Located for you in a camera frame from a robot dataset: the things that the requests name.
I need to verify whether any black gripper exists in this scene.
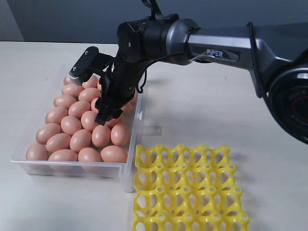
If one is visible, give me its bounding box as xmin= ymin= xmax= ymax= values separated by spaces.
xmin=95 ymin=56 xmax=147 ymax=126

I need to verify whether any brown egg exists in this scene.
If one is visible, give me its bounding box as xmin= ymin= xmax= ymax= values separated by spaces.
xmin=90 ymin=98 xmax=98 ymax=113
xmin=91 ymin=125 xmax=111 ymax=148
xmin=111 ymin=123 xmax=130 ymax=146
xmin=69 ymin=129 xmax=91 ymax=153
xmin=45 ymin=106 xmax=68 ymax=125
xmin=81 ymin=111 xmax=98 ymax=132
xmin=61 ymin=115 xmax=82 ymax=136
xmin=101 ymin=145 xmax=128 ymax=163
xmin=121 ymin=102 xmax=132 ymax=115
xmin=46 ymin=133 xmax=71 ymax=153
xmin=48 ymin=149 xmax=78 ymax=161
xmin=82 ymin=76 xmax=98 ymax=89
xmin=78 ymin=88 xmax=101 ymax=102
xmin=26 ymin=143 xmax=49 ymax=161
xmin=131 ymin=90 xmax=138 ymax=104
xmin=62 ymin=83 xmax=84 ymax=98
xmin=53 ymin=95 xmax=77 ymax=109
xmin=68 ymin=101 xmax=90 ymax=119
xmin=64 ymin=76 xmax=72 ymax=85
xmin=36 ymin=123 xmax=61 ymax=144
xmin=97 ymin=82 xmax=102 ymax=91
xmin=78 ymin=147 xmax=101 ymax=162
xmin=105 ymin=114 xmax=125 ymax=128

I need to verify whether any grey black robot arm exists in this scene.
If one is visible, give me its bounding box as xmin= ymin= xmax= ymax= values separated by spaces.
xmin=95 ymin=19 xmax=308 ymax=143

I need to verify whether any clear plastic egg bin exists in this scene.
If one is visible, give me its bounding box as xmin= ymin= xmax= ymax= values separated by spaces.
xmin=12 ymin=64 xmax=145 ymax=192

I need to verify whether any yellow plastic egg tray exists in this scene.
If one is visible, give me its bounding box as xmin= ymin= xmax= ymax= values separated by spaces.
xmin=132 ymin=144 xmax=250 ymax=231

